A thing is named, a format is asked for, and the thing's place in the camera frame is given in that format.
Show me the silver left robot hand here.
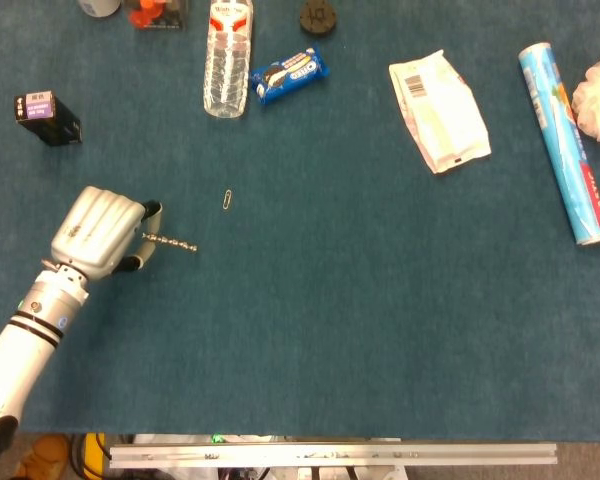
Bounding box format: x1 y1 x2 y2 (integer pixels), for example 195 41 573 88
40 185 164 282

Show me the silver beaded metal chain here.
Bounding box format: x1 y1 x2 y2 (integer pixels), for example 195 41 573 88
141 232 199 254

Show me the black rectangular carton box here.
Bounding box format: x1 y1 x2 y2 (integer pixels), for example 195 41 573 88
13 90 84 148

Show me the blue felt table cloth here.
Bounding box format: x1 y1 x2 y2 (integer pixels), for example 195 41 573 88
0 0 600 444

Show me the clear plastic water bottle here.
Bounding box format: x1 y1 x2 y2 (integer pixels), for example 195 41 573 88
202 0 255 121

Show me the orange and black object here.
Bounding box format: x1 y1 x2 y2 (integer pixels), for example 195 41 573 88
123 0 191 31

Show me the blue Oreo cookie pack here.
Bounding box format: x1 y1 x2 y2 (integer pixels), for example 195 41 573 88
250 45 331 107

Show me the black round chess piece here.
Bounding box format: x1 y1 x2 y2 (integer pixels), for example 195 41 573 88
299 0 341 36

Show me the white plastic pouch with barcode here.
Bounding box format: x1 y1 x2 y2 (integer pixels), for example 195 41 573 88
388 48 493 176

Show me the light blue plastic wrap roll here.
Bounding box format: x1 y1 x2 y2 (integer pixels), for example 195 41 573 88
517 41 600 247

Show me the pale pink bath pouf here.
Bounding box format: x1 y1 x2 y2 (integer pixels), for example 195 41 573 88
571 57 600 148

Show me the aluminium profile rail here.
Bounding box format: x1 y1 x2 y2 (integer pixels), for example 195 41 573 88
108 442 559 469

